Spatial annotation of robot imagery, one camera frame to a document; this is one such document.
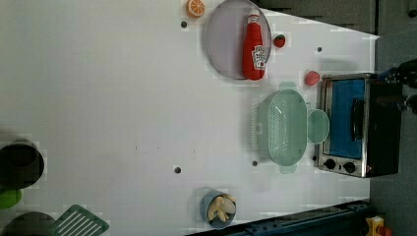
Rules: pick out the blue bowl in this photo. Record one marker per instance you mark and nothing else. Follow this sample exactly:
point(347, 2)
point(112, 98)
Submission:
point(204, 205)

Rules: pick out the red ketchup bottle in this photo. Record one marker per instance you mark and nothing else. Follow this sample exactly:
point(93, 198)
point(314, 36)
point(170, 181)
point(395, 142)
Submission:
point(254, 55)

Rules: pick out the red strawberry toy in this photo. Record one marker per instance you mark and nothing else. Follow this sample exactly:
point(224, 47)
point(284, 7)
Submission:
point(279, 41)

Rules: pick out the green slotted spatula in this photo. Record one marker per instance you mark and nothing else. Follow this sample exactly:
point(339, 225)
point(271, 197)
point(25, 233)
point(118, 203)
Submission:
point(77, 221)

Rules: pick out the dark round object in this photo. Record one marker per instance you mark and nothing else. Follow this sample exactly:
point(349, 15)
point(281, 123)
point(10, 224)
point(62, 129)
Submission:
point(32, 223)

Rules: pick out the green round object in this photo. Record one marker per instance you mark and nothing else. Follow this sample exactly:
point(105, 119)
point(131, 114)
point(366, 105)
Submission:
point(9, 198)

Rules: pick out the orange slice toy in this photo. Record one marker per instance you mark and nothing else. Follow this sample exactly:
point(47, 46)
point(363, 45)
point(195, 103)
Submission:
point(195, 8)

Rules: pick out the grey round plate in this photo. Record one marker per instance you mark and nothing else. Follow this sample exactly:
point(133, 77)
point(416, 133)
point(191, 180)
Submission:
point(225, 32)

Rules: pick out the green plastic strainer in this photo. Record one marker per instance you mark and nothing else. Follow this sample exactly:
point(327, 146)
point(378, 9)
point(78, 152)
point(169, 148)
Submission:
point(281, 127)

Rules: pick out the black cylindrical cup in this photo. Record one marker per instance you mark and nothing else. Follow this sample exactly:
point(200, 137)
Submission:
point(21, 165)

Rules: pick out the small green plate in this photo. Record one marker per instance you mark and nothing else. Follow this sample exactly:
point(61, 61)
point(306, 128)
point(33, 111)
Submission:
point(318, 126)

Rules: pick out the yellow red toy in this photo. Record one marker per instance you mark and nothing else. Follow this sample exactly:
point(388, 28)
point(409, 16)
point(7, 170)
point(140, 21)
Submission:
point(377, 227)

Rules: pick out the beige food pieces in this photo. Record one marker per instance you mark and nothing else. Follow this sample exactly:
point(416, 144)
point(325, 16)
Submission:
point(221, 207)

